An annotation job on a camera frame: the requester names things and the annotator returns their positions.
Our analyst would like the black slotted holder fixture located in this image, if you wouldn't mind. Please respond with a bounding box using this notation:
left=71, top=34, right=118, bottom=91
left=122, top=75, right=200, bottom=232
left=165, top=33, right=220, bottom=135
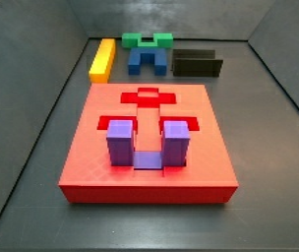
left=172, top=49, right=223, bottom=78

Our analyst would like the purple U-shaped block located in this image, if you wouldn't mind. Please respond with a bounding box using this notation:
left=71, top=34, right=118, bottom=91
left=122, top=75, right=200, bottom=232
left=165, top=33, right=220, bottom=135
left=106, top=120, right=189, bottom=170

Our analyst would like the red base fixture board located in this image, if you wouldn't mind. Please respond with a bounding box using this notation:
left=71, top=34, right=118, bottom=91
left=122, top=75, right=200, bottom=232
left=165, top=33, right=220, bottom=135
left=58, top=84, right=239, bottom=204

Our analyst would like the yellow long bar block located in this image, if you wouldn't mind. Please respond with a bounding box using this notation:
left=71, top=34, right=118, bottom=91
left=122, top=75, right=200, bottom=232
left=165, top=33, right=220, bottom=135
left=89, top=38, right=114, bottom=84

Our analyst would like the blue U-shaped block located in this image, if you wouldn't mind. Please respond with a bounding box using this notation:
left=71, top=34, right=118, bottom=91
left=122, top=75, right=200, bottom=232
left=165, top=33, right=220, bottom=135
left=126, top=47, right=168, bottom=76

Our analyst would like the green stepped block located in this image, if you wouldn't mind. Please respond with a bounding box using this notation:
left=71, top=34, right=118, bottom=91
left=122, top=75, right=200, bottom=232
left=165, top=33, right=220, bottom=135
left=121, top=32, right=173, bottom=48

